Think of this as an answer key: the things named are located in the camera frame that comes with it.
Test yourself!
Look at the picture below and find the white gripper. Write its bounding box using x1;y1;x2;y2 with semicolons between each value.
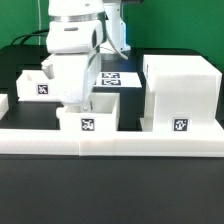
41;50;101;106

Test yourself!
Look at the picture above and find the white drawer box rear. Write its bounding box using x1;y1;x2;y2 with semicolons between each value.
16;70;59;102

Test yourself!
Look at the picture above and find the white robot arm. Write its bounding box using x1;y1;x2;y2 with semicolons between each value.
42;0;130;105

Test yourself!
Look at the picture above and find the white drawer cabinet shell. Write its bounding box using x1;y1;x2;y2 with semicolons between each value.
143;55;222;132

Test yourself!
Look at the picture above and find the black cable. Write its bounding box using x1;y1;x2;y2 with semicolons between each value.
9;29;50;47

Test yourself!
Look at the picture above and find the white drawer box front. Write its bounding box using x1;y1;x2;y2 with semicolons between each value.
56;93;120;132

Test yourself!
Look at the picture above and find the white fiducial marker sheet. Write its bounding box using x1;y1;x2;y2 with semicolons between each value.
95;72;142;88

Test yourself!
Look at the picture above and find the white drawer box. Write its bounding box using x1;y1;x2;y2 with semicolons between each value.
16;70;59;102
56;93;120;132

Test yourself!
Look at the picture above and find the white L-shaped border wall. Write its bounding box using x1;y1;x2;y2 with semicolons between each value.
0;93;224;158

